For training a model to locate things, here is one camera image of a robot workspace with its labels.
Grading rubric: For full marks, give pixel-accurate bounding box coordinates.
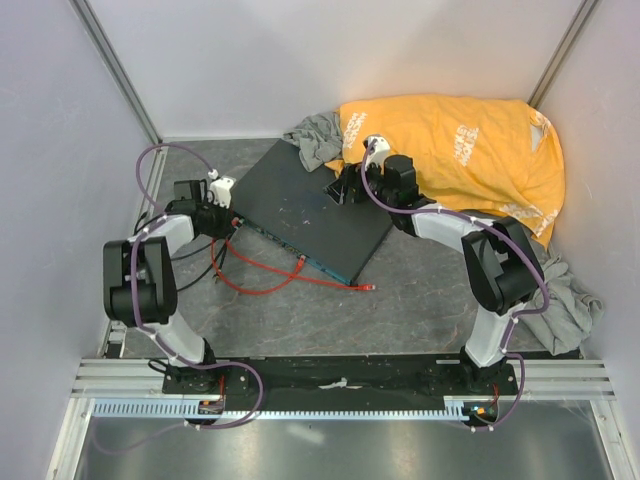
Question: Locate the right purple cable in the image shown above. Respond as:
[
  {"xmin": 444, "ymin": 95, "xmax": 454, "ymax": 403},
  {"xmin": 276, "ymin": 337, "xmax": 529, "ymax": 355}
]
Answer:
[{"xmin": 360, "ymin": 142, "xmax": 554, "ymax": 436}]

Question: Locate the aluminium frame rail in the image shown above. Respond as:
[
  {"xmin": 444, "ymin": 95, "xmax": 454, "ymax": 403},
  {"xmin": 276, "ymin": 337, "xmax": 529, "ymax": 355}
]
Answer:
[{"xmin": 49, "ymin": 139, "xmax": 169, "ymax": 480}]

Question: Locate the grey cloth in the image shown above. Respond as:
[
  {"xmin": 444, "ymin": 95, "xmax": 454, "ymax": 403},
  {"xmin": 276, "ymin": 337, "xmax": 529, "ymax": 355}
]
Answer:
[
  {"xmin": 282, "ymin": 111, "xmax": 343, "ymax": 172},
  {"xmin": 521, "ymin": 254, "xmax": 605, "ymax": 356}
]

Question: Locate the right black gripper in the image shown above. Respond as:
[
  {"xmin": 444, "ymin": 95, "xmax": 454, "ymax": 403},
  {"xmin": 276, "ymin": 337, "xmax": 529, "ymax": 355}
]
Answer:
[{"xmin": 324, "ymin": 156, "xmax": 397, "ymax": 207}]

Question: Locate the purple cable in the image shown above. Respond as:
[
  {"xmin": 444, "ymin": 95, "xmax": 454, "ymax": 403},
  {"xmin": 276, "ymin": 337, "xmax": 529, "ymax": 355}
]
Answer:
[
  {"xmin": 130, "ymin": 143, "xmax": 266, "ymax": 436},
  {"xmin": 360, "ymin": 142, "xmax": 554, "ymax": 436}
]

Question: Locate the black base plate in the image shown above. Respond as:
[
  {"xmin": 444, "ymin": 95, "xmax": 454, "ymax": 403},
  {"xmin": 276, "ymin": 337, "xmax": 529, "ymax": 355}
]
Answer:
[{"xmin": 148, "ymin": 354, "xmax": 518, "ymax": 413}]

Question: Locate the dark grey network switch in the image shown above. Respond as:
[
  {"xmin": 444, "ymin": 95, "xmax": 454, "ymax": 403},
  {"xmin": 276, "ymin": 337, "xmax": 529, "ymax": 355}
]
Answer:
[{"xmin": 232, "ymin": 140, "xmax": 392, "ymax": 286}]

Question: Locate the yellow printed fabric bag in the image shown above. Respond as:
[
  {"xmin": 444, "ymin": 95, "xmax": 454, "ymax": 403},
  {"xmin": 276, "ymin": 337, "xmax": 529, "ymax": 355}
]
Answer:
[{"xmin": 328, "ymin": 94, "xmax": 565, "ymax": 247}]

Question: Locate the black ethernet cable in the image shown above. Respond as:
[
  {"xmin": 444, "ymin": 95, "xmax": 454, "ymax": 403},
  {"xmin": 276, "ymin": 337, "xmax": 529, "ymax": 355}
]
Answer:
[{"xmin": 139, "ymin": 212, "xmax": 236, "ymax": 294}]

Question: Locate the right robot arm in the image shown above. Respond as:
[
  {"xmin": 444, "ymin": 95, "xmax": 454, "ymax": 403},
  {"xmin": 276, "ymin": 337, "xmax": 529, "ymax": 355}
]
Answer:
[{"xmin": 324, "ymin": 155, "xmax": 549, "ymax": 394}]

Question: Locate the slotted cable duct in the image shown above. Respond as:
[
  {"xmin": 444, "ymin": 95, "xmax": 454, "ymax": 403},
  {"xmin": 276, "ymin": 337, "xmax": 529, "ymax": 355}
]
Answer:
[{"xmin": 92, "ymin": 397, "xmax": 498, "ymax": 422}]

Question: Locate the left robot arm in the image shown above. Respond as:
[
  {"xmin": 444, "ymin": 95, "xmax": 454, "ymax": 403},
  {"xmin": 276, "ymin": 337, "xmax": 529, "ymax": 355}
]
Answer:
[{"xmin": 103, "ymin": 176, "xmax": 235, "ymax": 393}]

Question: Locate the grey cloth at back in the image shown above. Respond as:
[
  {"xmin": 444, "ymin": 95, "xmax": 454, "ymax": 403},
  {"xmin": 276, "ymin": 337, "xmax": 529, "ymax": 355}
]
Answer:
[{"xmin": 282, "ymin": 111, "xmax": 343, "ymax": 172}]

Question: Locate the grey cloth at right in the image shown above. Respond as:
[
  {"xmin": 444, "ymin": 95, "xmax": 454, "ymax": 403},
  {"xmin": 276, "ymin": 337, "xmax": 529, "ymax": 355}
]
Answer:
[{"xmin": 521, "ymin": 254, "xmax": 605, "ymax": 356}]

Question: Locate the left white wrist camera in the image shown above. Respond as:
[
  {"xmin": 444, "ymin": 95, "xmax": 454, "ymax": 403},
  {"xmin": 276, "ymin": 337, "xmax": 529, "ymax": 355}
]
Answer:
[{"xmin": 206, "ymin": 169, "xmax": 235, "ymax": 209}]

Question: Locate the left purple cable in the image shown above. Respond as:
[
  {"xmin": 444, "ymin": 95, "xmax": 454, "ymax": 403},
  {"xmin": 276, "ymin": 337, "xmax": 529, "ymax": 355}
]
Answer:
[{"xmin": 130, "ymin": 143, "xmax": 266, "ymax": 436}]

